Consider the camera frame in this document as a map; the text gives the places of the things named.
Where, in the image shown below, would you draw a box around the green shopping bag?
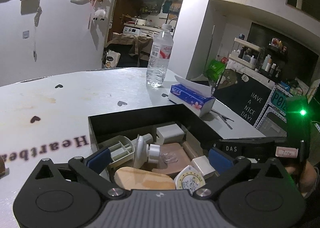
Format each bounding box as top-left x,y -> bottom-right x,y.
204,60 -> 226,82

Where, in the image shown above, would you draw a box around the metal tweezers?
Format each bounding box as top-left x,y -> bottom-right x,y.
211,109 -> 234,122

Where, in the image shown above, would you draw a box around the white round suction hook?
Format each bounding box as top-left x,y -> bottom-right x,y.
132,134 -> 161,169

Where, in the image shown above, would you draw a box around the black chalkboard sign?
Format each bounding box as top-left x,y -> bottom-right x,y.
214,69 -> 271,126

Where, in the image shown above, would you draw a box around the white power adapter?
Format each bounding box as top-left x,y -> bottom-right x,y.
156,124 -> 185,145

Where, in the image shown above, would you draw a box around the blue tissue pack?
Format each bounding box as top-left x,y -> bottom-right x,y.
168,76 -> 216,117

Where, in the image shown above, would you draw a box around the black storage box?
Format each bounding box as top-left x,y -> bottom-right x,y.
88,104 -> 222,153

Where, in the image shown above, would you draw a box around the round white tape measure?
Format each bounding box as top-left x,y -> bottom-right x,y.
174,165 -> 206,193

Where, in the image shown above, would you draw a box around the clear water bottle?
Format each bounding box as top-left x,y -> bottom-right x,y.
146,24 -> 174,88

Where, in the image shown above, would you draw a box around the brown rectangular pad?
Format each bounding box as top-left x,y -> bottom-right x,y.
151,143 -> 191,178

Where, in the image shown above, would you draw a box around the small white cube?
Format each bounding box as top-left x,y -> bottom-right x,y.
191,155 -> 215,179

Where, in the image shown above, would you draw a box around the grey compartment tray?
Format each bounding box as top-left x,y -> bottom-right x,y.
98,135 -> 135,169

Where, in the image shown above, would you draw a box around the beige wooden block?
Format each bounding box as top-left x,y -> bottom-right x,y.
114,167 -> 176,191

